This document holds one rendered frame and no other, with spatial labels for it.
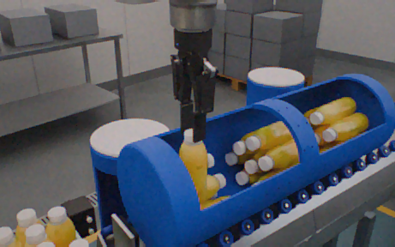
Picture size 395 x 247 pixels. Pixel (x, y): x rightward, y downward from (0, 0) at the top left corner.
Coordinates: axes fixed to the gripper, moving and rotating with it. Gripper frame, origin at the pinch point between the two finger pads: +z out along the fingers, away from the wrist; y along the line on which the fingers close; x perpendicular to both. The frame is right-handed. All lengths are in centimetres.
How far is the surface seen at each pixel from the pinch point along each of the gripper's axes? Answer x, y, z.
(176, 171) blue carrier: 6.4, -3.0, 8.5
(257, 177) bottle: -28.9, 6.0, 28.9
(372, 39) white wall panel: -473, 218, 89
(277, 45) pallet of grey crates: -269, 211, 64
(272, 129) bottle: -31.2, 4.0, 12.5
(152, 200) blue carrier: 10.4, 1.2, 16.6
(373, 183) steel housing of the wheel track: -74, -8, 42
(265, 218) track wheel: -20.5, -5.5, 32.4
